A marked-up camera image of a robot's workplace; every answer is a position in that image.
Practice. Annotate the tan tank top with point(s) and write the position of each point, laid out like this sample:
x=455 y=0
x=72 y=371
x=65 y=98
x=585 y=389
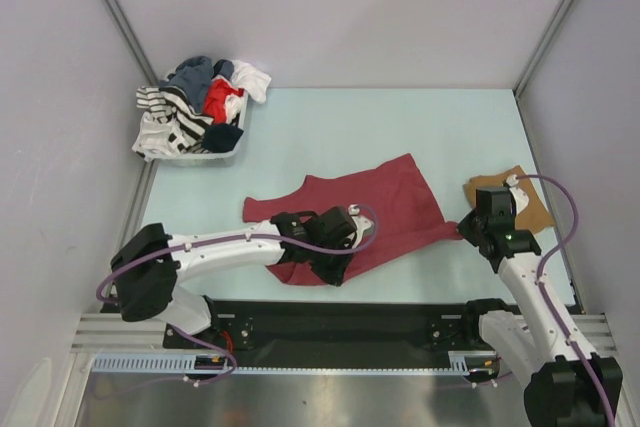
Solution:
x=531 y=213

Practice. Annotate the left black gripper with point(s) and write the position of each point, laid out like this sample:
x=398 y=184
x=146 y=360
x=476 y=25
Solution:
x=334 y=275

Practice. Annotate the slotted cable duct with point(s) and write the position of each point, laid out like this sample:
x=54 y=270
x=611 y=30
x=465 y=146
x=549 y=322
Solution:
x=454 y=364

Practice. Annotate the striped garment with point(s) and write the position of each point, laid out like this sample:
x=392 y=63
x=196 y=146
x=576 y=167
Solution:
x=169 y=126

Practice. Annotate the blue grey garment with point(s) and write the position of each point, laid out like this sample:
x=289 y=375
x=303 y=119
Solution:
x=194 y=77

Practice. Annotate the white laundry basket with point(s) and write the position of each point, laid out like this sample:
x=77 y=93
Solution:
x=199 y=156

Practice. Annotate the black garment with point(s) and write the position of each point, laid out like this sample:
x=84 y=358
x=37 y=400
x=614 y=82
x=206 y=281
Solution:
x=221 y=138

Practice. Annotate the red garment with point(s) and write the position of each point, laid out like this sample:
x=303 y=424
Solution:
x=223 y=101

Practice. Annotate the white garment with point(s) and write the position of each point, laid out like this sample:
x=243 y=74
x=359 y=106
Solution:
x=254 y=81

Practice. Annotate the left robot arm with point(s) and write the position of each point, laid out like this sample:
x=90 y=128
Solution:
x=149 y=271

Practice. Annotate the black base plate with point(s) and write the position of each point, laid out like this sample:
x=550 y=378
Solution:
x=344 y=333

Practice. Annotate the aluminium rail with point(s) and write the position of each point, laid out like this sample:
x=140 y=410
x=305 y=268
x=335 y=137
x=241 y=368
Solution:
x=98 y=332

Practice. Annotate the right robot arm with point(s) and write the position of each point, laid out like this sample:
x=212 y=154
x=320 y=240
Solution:
x=565 y=381

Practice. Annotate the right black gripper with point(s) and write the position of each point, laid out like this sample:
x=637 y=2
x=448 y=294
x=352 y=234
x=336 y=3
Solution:
x=464 y=229

